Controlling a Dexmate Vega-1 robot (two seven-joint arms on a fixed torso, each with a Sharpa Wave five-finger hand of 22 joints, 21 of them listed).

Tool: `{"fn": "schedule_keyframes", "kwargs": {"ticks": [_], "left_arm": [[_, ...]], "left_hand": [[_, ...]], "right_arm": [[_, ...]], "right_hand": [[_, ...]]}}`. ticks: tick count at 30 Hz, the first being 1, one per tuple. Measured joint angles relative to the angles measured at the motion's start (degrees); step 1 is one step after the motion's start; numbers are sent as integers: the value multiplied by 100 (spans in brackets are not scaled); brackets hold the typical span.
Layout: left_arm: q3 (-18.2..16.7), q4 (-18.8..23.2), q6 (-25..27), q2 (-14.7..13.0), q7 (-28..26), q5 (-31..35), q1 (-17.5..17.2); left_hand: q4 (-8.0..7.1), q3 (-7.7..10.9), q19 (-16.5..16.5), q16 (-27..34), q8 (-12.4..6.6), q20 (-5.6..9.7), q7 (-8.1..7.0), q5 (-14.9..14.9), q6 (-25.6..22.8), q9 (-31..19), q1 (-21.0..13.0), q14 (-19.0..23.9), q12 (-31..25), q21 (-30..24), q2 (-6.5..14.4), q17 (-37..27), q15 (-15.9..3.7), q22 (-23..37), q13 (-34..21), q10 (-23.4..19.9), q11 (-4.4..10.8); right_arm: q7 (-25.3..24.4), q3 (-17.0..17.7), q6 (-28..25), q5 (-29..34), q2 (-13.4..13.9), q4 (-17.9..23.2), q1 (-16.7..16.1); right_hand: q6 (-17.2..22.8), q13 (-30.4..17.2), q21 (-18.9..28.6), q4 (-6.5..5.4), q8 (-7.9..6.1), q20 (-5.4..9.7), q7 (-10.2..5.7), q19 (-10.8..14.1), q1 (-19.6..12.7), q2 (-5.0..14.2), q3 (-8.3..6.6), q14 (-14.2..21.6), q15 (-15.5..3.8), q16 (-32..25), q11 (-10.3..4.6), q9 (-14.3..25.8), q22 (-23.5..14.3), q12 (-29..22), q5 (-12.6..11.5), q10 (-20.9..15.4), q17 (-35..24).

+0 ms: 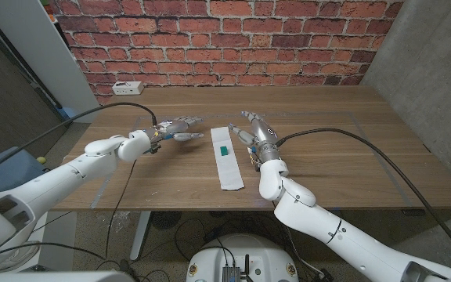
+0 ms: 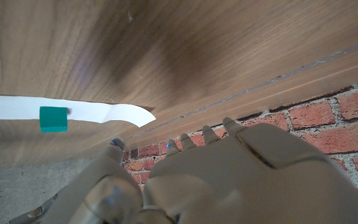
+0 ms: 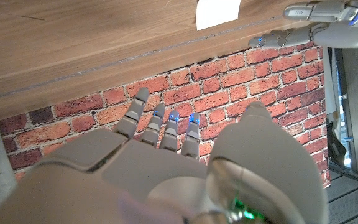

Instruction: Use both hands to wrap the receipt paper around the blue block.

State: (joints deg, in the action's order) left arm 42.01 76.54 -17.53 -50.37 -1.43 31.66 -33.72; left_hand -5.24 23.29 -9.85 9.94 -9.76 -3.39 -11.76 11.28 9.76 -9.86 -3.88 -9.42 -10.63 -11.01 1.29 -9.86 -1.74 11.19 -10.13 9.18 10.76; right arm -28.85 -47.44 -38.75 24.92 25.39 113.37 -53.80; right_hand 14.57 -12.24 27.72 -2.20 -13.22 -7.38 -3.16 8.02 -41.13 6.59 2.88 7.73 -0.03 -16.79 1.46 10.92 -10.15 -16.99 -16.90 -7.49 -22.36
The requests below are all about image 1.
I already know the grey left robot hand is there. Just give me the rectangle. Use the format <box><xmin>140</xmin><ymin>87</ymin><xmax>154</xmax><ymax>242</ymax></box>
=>
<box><xmin>146</xmin><ymin>115</ymin><xmax>205</xmax><ymax>146</ymax></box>

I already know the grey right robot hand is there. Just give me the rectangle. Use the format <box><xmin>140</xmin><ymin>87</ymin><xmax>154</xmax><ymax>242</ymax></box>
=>
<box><xmin>227</xmin><ymin>110</ymin><xmax>281</xmax><ymax>164</ymax></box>

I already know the white receipt paper strip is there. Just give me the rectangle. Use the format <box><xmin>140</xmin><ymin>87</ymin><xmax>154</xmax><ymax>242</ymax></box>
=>
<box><xmin>210</xmin><ymin>126</ymin><xmax>246</xmax><ymax>192</ymax></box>

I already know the clear plastic wrap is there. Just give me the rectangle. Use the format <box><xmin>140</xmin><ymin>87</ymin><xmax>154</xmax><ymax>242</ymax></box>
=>
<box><xmin>96</xmin><ymin>211</ymin><xmax>132</xmax><ymax>234</ymax></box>

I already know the white power strip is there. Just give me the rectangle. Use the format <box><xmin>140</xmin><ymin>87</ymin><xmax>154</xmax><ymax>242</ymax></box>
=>
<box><xmin>111</xmin><ymin>81</ymin><xmax>145</xmax><ymax>96</ymax></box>

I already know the black round floor fan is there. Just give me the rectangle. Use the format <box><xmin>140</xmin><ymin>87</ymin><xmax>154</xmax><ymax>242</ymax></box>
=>
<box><xmin>150</xmin><ymin>211</ymin><xmax>182</xmax><ymax>230</ymax></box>

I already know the red brick print backdrop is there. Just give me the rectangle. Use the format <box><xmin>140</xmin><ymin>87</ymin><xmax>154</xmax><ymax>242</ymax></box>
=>
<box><xmin>49</xmin><ymin>0</ymin><xmax>405</xmax><ymax>106</ymax></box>

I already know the white table leg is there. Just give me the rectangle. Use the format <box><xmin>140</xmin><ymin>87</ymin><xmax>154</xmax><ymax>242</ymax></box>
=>
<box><xmin>129</xmin><ymin>211</ymin><xmax>152</xmax><ymax>262</ymax></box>

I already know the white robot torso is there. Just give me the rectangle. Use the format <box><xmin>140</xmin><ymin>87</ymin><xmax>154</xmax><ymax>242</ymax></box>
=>
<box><xmin>186</xmin><ymin>233</ymin><xmax>300</xmax><ymax>282</ymax></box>

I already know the small grey electronics box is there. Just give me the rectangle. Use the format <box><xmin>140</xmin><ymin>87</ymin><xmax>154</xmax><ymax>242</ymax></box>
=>
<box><xmin>222</xmin><ymin>266</ymin><xmax>242</xmax><ymax>282</ymax></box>

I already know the white upright panel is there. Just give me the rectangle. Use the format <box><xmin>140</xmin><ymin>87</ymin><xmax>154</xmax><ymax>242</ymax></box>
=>
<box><xmin>0</xmin><ymin>0</ymin><xmax>101</xmax><ymax>123</ymax></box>

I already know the white robot chest shell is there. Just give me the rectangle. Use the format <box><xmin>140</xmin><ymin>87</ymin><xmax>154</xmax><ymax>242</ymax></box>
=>
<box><xmin>0</xmin><ymin>269</ymin><xmax>136</xmax><ymax>282</ymax></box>

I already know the white sneaker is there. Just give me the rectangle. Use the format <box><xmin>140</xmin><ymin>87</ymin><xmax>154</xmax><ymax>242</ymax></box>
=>
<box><xmin>0</xmin><ymin>242</ymin><xmax>41</xmax><ymax>272</ymax></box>

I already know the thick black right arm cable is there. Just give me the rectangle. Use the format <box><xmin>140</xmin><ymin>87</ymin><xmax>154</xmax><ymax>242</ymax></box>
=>
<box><xmin>275</xmin><ymin>127</ymin><xmax>451</xmax><ymax>267</ymax></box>

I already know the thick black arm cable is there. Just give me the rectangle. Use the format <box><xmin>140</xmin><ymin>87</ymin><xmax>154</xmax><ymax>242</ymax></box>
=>
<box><xmin>275</xmin><ymin>127</ymin><xmax>451</xmax><ymax>267</ymax></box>
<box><xmin>0</xmin><ymin>102</ymin><xmax>159</xmax><ymax>183</ymax></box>

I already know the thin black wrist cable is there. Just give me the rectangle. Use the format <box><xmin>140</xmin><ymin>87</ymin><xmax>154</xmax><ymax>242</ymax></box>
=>
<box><xmin>103</xmin><ymin>158</ymin><xmax>139</xmax><ymax>259</ymax></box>

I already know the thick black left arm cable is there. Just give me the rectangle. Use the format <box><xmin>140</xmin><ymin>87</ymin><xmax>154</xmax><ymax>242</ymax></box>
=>
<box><xmin>0</xmin><ymin>102</ymin><xmax>159</xmax><ymax>183</ymax></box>

